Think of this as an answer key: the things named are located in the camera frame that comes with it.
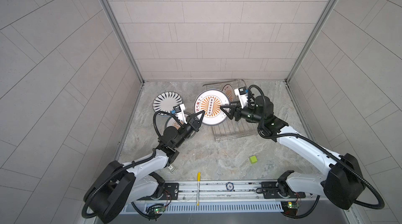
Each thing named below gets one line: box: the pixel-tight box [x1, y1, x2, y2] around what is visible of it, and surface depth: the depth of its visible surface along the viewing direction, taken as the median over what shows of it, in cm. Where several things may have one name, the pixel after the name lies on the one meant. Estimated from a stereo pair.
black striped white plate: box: [152, 91, 183, 113], surface depth 105 cm
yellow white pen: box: [196, 171, 201, 207], surface depth 74 cm
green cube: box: [249, 155, 259, 164], surface depth 81 cm
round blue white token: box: [225, 181, 235, 192], surface depth 75 cm
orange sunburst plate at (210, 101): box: [193, 88, 230, 127], surface depth 73 cm
